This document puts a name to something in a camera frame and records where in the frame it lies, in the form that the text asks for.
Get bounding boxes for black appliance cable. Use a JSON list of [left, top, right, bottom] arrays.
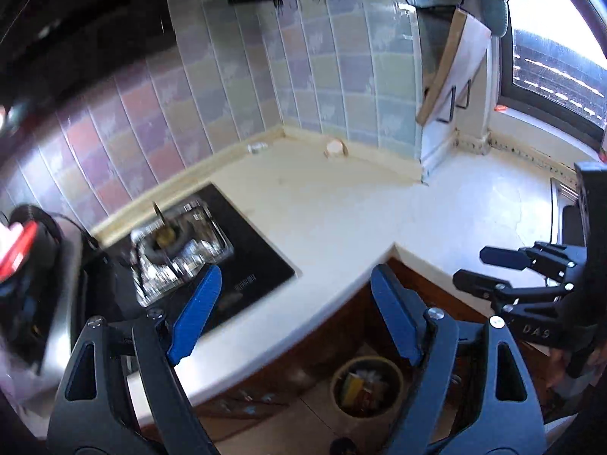
[[47, 213, 102, 249]]

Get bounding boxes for trash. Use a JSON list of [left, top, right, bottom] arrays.
[[344, 372, 366, 403]]

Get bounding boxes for black wall rack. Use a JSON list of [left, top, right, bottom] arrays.
[[403, 0, 494, 124]]

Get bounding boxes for green utensil holder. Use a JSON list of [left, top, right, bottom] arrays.
[[481, 0, 510, 39]]

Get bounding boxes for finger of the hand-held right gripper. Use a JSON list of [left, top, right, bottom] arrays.
[[479, 242, 589, 281], [453, 269, 571, 317]]

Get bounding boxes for black range hood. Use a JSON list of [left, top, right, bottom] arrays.
[[0, 0, 200, 119]]

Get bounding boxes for window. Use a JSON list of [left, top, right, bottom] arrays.
[[498, 0, 607, 147]]

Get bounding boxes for round trash bin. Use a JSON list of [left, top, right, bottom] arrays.
[[330, 355, 405, 420]]

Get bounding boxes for gas burner with grate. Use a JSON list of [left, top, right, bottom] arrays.
[[142, 201, 190, 266]]

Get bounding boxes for wooden cutting board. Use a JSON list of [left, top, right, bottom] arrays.
[[416, 7, 492, 125]]

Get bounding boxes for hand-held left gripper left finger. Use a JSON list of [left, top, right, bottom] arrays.
[[46, 264, 223, 455]]

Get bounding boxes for wooden cabinet drawers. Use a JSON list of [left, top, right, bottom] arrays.
[[194, 370, 304, 418]]

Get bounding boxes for foil burner liner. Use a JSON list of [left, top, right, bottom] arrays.
[[130, 201, 235, 306]]

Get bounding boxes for red and black appliance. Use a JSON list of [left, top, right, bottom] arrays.
[[0, 204, 67, 366]]

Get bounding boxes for black glass gas stove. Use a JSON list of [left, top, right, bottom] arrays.
[[80, 182, 297, 342]]

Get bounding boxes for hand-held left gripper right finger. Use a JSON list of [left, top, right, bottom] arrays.
[[370, 264, 546, 455]]

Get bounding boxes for stainless steel sink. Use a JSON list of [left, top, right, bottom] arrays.
[[549, 176, 589, 247]]

